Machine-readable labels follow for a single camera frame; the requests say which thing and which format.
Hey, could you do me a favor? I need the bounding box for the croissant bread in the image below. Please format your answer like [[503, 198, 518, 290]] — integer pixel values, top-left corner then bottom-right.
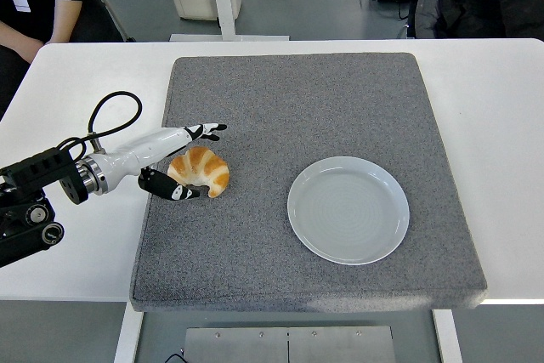
[[167, 145, 230, 199]]

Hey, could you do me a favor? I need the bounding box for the grey metal plate with screws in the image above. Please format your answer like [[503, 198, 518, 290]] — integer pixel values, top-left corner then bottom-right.
[[183, 325, 399, 363]]

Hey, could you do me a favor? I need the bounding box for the grey textured mat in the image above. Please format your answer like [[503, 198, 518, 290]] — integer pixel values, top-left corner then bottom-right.
[[128, 52, 489, 314]]

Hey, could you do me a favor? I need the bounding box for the light grey round plate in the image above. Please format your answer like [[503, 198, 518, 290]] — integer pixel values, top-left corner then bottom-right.
[[286, 156, 411, 266]]

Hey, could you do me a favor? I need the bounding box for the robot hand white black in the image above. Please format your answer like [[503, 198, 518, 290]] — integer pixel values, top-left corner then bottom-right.
[[99, 122, 229, 202]]

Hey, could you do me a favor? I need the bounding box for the white table leg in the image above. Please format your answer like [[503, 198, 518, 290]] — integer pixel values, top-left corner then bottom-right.
[[432, 307, 464, 363], [113, 301, 145, 363]]

